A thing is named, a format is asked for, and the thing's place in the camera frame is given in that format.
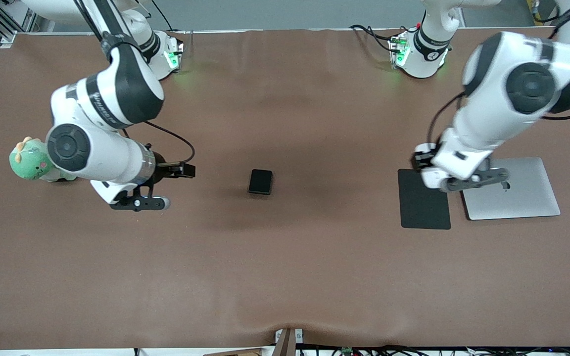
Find black phone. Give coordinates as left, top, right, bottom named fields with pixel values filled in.
left=248, top=169, right=274, bottom=195

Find black mouse pad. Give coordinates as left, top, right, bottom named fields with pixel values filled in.
left=397, top=169, right=452, bottom=230

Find brown table cover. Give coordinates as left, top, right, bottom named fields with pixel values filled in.
left=0, top=27, right=570, bottom=350

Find silver laptop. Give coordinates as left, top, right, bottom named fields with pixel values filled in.
left=462, top=157, right=562, bottom=221

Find green plush dinosaur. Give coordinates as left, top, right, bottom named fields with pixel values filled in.
left=9, top=136, right=78, bottom=182

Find brown wooden board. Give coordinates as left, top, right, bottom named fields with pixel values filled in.
left=202, top=348, right=266, bottom=356

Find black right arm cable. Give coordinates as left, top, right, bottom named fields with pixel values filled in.
left=74, top=0, right=196, bottom=166

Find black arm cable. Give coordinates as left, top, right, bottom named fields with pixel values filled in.
left=74, top=0, right=196, bottom=166
left=426, top=0, right=570, bottom=149

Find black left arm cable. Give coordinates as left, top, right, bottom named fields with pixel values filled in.
left=426, top=0, right=570, bottom=149

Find black base cable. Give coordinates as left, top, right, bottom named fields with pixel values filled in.
left=151, top=0, right=176, bottom=33
left=349, top=22, right=417, bottom=54

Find metal bracket post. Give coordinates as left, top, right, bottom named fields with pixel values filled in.
left=274, top=327, right=304, bottom=356

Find aluminium frame post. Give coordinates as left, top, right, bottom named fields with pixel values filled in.
left=0, top=0, right=43, bottom=44

